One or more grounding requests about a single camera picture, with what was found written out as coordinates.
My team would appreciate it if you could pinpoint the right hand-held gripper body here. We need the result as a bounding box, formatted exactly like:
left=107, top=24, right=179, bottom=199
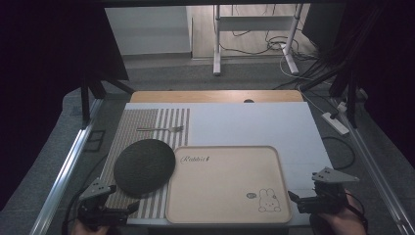
left=297, top=166, right=360, bottom=215

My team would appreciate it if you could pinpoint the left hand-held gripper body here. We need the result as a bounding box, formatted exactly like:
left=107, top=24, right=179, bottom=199
left=77, top=177, right=130, bottom=231

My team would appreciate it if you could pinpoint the person's left hand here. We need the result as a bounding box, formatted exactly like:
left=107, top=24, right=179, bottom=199
left=70, top=218, right=111, bottom=235

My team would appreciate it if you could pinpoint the person's right hand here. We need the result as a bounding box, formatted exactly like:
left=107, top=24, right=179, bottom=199
left=317, top=189, right=368, bottom=235

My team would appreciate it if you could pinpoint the dark round plate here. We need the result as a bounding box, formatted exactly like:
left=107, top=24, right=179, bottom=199
left=113, top=138, right=177, bottom=199

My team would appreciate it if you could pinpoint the white power strip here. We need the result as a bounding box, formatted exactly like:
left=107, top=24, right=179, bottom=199
left=321, top=112, right=350, bottom=136

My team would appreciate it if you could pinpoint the beige tray with rabbit print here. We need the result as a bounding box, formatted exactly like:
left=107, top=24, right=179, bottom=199
left=164, top=145, right=293, bottom=225

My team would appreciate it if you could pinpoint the striped woven placemat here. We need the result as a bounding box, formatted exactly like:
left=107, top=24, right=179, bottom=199
left=99, top=108, right=191, bottom=220

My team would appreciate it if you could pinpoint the silver fork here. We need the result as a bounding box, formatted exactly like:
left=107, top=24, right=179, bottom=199
left=136, top=125, right=185, bottom=133

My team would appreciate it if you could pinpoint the white board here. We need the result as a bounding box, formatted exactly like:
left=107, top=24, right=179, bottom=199
left=99, top=102, right=333, bottom=227

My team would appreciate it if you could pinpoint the black stand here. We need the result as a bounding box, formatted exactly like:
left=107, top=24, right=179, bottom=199
left=79, top=55, right=135, bottom=126
left=328, top=62, right=360, bottom=129

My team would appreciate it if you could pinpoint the wooden table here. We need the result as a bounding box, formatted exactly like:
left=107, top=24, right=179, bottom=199
left=129, top=89, right=304, bottom=104

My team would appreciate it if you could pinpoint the dark curtain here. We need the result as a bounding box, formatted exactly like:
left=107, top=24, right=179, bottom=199
left=0, top=0, right=130, bottom=210
left=301, top=0, right=415, bottom=169

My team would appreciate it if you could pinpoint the white cabinet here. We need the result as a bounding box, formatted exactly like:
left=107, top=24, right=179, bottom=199
left=105, top=6, right=194, bottom=57

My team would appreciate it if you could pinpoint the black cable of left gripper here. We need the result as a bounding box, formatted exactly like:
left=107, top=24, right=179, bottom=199
left=62, top=190, right=86, bottom=235

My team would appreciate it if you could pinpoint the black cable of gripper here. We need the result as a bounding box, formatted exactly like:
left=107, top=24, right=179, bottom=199
left=62, top=190, right=86, bottom=235
left=344, top=191, right=369, bottom=233

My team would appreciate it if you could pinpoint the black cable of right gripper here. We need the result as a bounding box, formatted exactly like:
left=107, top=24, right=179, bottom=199
left=344, top=191, right=369, bottom=233

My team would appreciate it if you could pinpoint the black looped floor cable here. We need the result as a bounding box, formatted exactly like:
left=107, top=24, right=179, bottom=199
left=321, top=135, right=356, bottom=171

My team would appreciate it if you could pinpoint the aluminium rail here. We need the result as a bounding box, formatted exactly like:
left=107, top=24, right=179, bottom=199
left=329, top=97, right=415, bottom=235
left=28, top=98, right=105, bottom=235

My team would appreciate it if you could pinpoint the white cable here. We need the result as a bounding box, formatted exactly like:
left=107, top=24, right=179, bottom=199
left=279, top=42, right=327, bottom=114

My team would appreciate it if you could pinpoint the bundle of black cables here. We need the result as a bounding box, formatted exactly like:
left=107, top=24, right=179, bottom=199
left=273, top=6, right=390, bottom=93

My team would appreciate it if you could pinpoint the white desk frame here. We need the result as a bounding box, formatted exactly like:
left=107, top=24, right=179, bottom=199
left=212, top=4, right=305, bottom=76

